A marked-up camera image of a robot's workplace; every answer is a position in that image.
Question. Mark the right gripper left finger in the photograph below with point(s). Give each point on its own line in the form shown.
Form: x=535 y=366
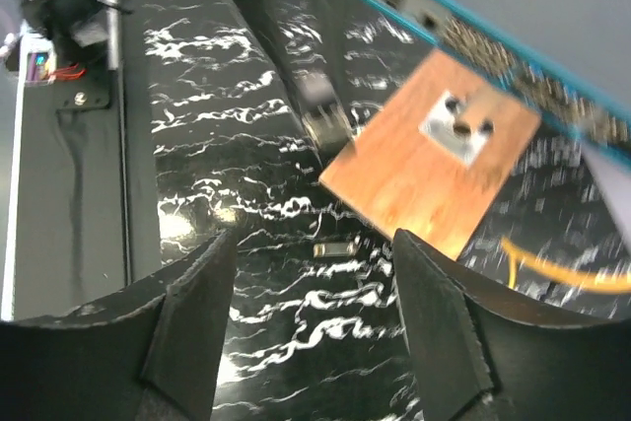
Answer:
x=150 y=351

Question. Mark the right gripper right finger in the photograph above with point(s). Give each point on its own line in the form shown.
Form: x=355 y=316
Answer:
x=481 y=351

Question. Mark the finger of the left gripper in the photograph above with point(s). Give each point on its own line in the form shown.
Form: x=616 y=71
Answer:
x=260 y=18
x=331 y=17

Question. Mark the silver transceiver module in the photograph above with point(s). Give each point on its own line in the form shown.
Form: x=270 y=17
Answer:
x=323 y=115

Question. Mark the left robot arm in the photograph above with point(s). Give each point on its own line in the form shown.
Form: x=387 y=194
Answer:
x=66 y=23

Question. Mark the black marble pattern mat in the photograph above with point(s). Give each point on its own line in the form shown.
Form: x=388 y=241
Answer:
x=320 y=338

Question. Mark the small brass metal part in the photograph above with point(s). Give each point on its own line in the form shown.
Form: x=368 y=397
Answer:
x=334 y=249

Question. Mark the wooden board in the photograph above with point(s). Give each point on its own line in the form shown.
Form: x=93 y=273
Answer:
x=398 y=177

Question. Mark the grey metal bracket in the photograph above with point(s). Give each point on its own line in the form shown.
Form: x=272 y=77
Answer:
x=443 y=126

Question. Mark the teal network switch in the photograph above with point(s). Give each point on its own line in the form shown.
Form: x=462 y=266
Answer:
x=568 y=58

